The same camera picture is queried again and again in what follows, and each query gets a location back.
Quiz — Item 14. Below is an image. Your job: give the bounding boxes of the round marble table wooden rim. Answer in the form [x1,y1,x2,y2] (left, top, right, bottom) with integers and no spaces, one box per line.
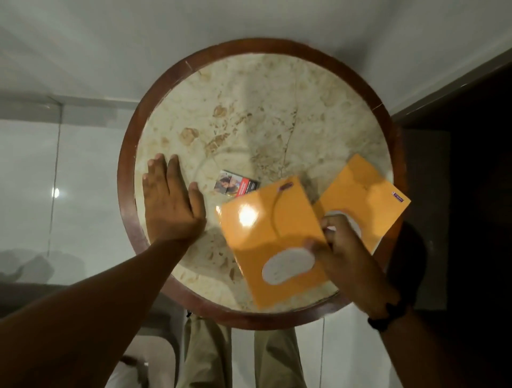
[117,38,408,331]

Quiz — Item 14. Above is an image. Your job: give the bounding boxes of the person's left hand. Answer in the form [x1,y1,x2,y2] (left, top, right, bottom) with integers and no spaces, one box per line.
[142,153,207,244]

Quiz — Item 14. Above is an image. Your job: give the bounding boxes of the orange notebook with small label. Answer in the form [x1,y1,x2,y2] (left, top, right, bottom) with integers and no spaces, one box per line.
[314,153,412,255]

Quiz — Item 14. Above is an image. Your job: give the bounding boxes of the person's left forearm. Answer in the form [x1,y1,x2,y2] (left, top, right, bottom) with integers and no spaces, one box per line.
[0,237,197,388]

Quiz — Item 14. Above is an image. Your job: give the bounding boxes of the khaki trousers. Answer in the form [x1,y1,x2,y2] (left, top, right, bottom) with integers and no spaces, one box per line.
[177,314,308,388]

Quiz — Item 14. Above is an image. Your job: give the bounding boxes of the dark wooden cabinet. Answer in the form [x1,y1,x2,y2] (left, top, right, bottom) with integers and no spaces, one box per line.
[391,60,512,388]

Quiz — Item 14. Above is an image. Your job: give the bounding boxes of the black wristband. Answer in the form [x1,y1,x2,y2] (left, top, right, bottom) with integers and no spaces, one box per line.
[367,299,409,333]

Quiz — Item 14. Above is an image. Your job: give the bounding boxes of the person's right forearm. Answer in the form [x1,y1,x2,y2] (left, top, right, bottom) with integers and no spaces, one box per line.
[379,308,512,388]

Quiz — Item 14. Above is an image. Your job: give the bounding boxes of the person's right hand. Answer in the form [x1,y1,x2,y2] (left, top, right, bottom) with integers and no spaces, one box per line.
[305,214,401,321]

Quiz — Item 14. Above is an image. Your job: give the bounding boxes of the cigarette pack with photo print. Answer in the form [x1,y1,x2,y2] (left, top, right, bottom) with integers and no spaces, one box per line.
[214,170,261,199]

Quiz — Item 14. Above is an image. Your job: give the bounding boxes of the orange notebook with purple ribbon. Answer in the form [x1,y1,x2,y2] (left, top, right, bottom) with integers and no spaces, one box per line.
[217,176,330,311]

